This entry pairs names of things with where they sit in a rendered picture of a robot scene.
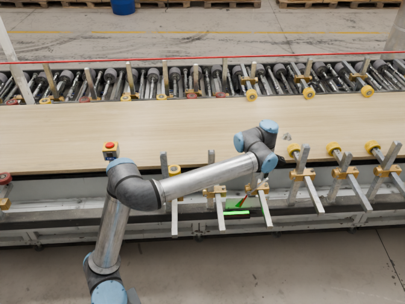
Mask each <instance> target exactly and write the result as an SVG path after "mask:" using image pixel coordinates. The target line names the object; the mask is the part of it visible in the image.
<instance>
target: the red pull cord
mask: <svg viewBox="0 0 405 304"><path fill-rule="evenodd" d="M385 53H405V51H383V52H342V53H320V54H277V55H236V56H213V57H171V58H150V59H107V60H65V61H44V62H1V63H0V65H6V64H28V63H70V62H112V61H133V60H175V59H216V58H238V57H280V56H301V55H343V54H385Z"/></svg>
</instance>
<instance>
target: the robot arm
mask: <svg viewBox="0 0 405 304"><path fill-rule="evenodd" d="M278 128H279V126H278V124H277V123H276V122H275V121H273V120H270V119H264V120H262V121H260V123H259V126H257V127H254V128H251V129H248V130H245V131H240V132H239V133H236V134H235V135H234V137H233V143H234V147H235V149H236V151H237V152H239V153H243V152H244V153H245V154H241V155H239V156H236V157H232V158H229V159H226V160H222V161H220V162H216V163H213V164H210V165H207V166H204V167H200V168H197V169H194V170H191V171H188V172H185V173H182V174H178V175H176V176H172V177H168V178H166V179H163V180H159V181H156V180H154V179H149V180H144V179H143V178H142V176H141V174H140V172H139V170H138V169H137V165H136V164H135V163H134V161H133V160H131V159H129V158H127V157H121V158H118V159H115V160H114V161H111V162H110V163H109V164H108V166H107V168H106V174H107V176H108V183H107V193H106V196H105V202H104V207H103V211H102V217H101V222H100V226H99V231H98V237H97V240H96V246H95V249H94V250H93V252H90V253H89V254H88V255H87V256H86V257H85V258H84V261H83V270H84V273H85V276H86V280H87V284H88V287H89V292H90V296H91V304H132V303H130V302H129V300H128V297H127V292H126V290H125V288H124V285H123V283H122V279H121V276H120V274H119V267H120V264H121V257H120V255H119V251H120V248H121V244H122V240H123V237H124V233H125V228H126V225H127V221H128V217H129V214H130V210H131V209H134V210H137V211H145V212H146V211H156V210H157V209H161V208H162V206H163V204H164V203H166V202H168V201H171V200H175V199H177V198H180V197H183V196H185V195H189V194H192V193H194V192H197V191H200V190H203V189H206V188H209V187H212V186H215V185H218V184H220V183H224V182H227V181H229V180H232V179H235V178H238V177H241V176H244V175H246V174H249V173H254V174H258V175H256V176H255V178H256V179H261V180H262V181H264V180H265V179H266V178H267V177H268V174H269V172H271V171H272V170H273V169H274V168H275V167H276V165H277V164H279V165H284V164H285V163H286V161H285V159H284V157H282V156H279V155H277V154H275V153H274V150H275V144H276V140H277V135H278Z"/></svg>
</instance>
